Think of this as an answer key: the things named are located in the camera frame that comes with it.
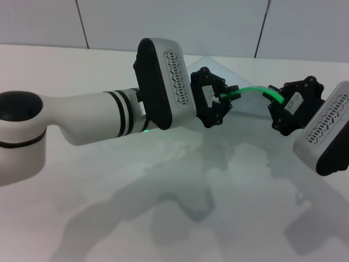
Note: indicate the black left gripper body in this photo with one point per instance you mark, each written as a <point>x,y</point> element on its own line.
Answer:
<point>201,109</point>

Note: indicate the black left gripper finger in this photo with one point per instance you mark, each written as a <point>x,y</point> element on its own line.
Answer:
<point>232,91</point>
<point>225,107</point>

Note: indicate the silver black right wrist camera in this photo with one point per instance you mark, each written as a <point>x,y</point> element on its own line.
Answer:
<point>324,131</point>

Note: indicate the clear document bag green zipper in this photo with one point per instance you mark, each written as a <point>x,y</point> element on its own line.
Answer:
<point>252,89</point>

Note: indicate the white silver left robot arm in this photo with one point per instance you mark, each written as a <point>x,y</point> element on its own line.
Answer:
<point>81,117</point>

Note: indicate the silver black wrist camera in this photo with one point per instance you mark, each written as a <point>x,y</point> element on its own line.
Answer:
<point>324,131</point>
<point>163,84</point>

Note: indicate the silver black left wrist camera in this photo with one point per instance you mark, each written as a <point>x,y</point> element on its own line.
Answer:
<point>163,84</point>

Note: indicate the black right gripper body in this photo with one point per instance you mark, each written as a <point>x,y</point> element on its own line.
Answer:
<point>302,106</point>

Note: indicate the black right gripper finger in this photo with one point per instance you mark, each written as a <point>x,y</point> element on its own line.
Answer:
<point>274,94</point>
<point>276,113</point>

